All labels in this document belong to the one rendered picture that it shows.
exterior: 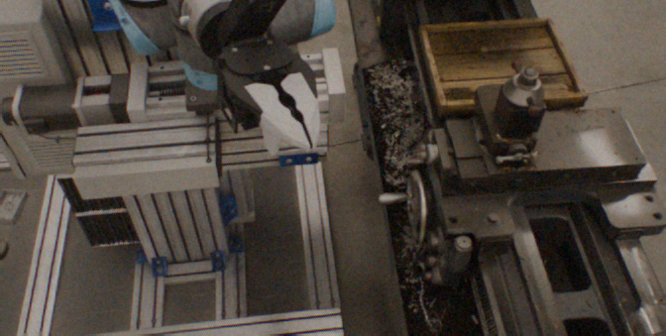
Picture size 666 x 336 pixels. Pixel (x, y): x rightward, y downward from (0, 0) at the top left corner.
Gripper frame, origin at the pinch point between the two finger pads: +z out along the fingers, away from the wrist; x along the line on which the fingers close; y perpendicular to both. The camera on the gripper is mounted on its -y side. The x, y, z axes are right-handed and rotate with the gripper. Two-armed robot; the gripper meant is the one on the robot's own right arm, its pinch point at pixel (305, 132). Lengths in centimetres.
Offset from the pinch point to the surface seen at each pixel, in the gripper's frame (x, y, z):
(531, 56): -98, 57, -52
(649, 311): -54, 40, 20
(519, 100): -62, 37, -24
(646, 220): -85, 57, 0
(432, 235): -49, 70, -21
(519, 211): -66, 63, -15
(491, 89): -69, 47, -37
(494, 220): -56, 59, -13
